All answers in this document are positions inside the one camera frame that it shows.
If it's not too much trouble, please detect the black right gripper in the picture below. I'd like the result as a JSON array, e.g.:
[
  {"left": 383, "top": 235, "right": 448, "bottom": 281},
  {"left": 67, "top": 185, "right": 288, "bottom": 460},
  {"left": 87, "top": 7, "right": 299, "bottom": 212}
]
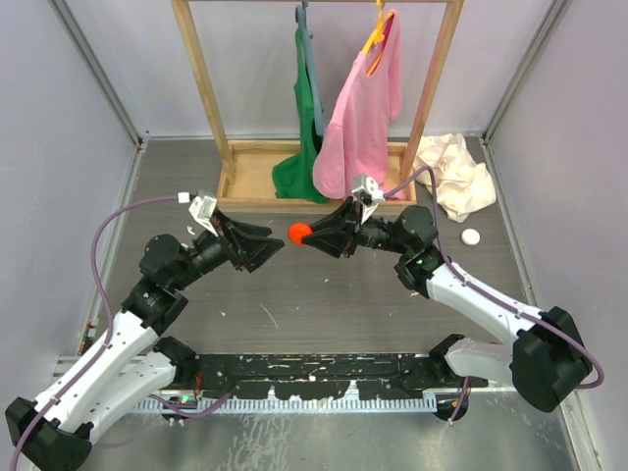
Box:
[{"left": 301, "top": 195, "right": 411, "bottom": 258}]

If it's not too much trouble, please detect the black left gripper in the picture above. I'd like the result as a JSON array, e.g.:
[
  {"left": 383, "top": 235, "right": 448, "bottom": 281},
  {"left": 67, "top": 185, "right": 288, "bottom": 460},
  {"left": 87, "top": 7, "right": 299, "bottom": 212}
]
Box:
[{"left": 171, "top": 208, "right": 283, "bottom": 290}]

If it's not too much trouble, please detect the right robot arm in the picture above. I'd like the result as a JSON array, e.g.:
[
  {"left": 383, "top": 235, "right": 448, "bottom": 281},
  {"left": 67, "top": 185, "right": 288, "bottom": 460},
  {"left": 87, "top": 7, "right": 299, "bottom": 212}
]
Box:
[{"left": 288, "top": 198, "right": 593, "bottom": 412}]

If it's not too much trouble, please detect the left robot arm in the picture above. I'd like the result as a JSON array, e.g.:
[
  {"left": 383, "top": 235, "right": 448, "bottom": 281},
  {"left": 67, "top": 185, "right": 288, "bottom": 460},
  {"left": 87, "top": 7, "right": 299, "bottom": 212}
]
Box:
[{"left": 5, "top": 210, "right": 285, "bottom": 470}]

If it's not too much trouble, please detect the green shirt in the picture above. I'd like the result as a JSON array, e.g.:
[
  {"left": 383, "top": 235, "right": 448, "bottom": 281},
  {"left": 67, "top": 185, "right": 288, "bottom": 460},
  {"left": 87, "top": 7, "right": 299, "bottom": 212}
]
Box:
[{"left": 272, "top": 28, "right": 328, "bottom": 204}]

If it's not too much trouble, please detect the wooden clothes rack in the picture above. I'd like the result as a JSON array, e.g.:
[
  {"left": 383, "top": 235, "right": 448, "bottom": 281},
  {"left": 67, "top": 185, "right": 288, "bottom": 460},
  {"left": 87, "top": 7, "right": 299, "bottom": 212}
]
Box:
[{"left": 172, "top": 1, "right": 463, "bottom": 213}]

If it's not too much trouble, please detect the pink t-shirt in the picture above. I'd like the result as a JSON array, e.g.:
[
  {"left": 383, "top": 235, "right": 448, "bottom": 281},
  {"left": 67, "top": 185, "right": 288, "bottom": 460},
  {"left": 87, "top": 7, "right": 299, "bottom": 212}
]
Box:
[{"left": 313, "top": 10, "right": 401, "bottom": 200}]

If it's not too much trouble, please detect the cream crumpled cloth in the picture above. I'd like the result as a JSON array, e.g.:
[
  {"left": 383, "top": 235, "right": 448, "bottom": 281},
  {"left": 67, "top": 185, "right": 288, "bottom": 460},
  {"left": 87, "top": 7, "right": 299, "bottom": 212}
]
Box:
[{"left": 413, "top": 133, "right": 497, "bottom": 223}]

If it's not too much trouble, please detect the yellow clothes hanger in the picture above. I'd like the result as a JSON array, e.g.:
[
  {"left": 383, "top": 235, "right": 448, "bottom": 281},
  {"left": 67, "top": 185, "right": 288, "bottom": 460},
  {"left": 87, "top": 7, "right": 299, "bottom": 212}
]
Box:
[{"left": 362, "top": 0, "right": 395, "bottom": 77}]

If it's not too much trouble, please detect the grey clothes hanger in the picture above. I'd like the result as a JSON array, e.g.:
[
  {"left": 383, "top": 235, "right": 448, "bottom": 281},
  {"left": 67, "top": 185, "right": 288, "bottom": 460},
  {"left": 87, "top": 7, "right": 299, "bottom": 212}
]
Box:
[{"left": 295, "top": 1, "right": 325, "bottom": 137}]

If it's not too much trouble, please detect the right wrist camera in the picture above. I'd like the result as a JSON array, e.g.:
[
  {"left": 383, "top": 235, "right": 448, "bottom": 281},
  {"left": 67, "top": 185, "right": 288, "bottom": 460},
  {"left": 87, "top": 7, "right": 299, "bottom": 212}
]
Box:
[{"left": 351, "top": 174, "right": 386, "bottom": 222}]

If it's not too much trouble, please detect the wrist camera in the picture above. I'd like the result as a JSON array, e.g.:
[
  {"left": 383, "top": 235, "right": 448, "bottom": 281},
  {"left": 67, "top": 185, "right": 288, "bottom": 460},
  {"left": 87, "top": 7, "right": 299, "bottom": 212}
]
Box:
[
  {"left": 177, "top": 191, "right": 218, "bottom": 236},
  {"left": 351, "top": 174, "right": 386, "bottom": 222}
]

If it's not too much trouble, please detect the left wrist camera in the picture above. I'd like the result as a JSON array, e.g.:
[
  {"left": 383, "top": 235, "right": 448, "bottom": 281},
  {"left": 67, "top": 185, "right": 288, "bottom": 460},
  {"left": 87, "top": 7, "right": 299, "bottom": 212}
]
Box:
[{"left": 177, "top": 191, "right": 218, "bottom": 236}]

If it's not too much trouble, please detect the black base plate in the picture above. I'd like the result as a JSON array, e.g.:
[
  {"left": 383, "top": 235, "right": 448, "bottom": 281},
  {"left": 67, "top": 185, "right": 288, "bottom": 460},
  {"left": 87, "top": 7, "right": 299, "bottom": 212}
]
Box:
[{"left": 166, "top": 353, "right": 463, "bottom": 400}]

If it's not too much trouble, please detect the slotted cable duct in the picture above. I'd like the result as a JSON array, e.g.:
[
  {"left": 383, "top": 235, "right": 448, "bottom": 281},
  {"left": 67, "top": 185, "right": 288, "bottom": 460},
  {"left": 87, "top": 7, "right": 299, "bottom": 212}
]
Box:
[{"left": 136, "top": 392, "right": 438, "bottom": 414}]

